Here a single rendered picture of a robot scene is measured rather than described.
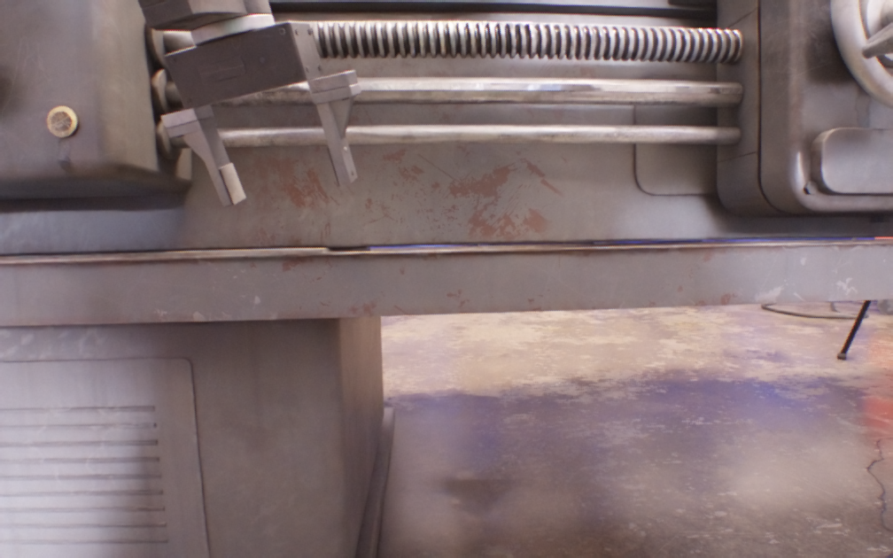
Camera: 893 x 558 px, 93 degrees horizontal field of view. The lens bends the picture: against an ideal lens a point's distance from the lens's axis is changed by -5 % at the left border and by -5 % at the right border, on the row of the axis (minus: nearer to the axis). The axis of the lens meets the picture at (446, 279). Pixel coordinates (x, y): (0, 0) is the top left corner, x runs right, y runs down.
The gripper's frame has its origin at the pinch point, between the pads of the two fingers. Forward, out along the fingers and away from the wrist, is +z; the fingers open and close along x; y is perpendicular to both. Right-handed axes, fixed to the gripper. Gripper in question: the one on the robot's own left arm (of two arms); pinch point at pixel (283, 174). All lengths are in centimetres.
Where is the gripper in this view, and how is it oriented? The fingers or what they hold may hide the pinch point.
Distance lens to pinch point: 51.0
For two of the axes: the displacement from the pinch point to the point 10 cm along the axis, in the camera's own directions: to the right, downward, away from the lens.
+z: 1.9, 8.7, 4.5
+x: -9.8, 1.2, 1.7
